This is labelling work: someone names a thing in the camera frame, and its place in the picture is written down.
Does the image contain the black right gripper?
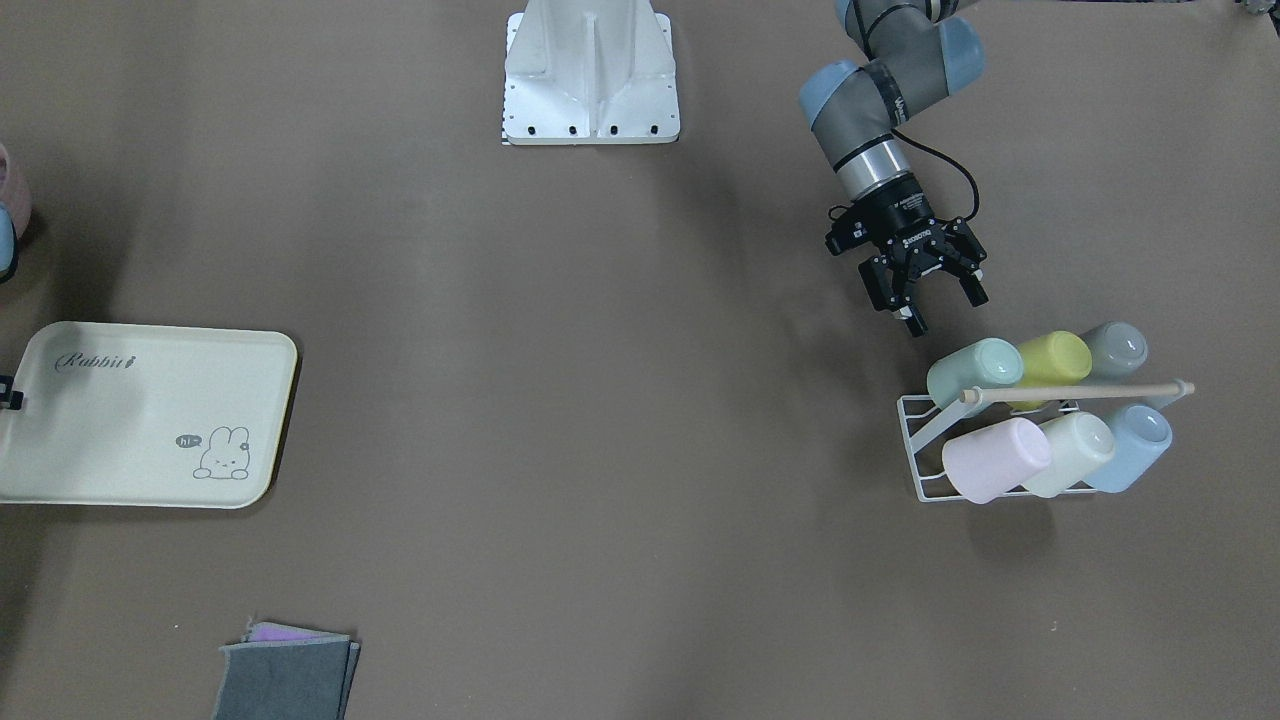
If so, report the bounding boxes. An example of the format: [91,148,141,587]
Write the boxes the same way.
[0,375,24,411]

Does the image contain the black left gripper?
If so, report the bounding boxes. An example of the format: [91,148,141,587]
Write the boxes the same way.
[826,172,989,337]

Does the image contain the cream rabbit tray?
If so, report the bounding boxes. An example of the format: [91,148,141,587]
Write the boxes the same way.
[1,322,300,510]

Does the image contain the green cup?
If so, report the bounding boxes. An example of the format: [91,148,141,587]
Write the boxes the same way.
[925,337,1025,409]

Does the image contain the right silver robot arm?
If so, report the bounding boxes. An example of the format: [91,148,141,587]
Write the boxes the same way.
[0,204,24,411]

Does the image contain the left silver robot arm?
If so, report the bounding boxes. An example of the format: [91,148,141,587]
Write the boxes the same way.
[797,1,988,337]

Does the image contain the yellow cup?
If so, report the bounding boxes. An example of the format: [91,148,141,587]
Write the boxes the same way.
[1014,331,1093,389]

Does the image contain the pink cup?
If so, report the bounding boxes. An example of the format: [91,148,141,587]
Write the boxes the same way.
[942,418,1052,503]

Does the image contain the grey cup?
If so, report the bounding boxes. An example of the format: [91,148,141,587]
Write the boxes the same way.
[1080,322,1149,384]

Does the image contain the cream white cup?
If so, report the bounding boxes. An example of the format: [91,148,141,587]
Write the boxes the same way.
[1021,411,1116,498]

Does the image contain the blue cup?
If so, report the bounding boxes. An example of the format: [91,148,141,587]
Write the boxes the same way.
[1083,404,1172,495]

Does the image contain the pink bowl with ice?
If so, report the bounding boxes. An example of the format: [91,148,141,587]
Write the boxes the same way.
[0,143,33,240]

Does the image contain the grey folded cloth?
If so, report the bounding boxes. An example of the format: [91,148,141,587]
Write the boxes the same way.
[212,621,361,719]

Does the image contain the white wire cup rack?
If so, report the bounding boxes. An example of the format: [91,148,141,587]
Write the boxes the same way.
[896,379,1196,503]

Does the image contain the white camera pillar base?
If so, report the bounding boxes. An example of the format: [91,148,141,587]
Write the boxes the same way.
[500,1,682,146]

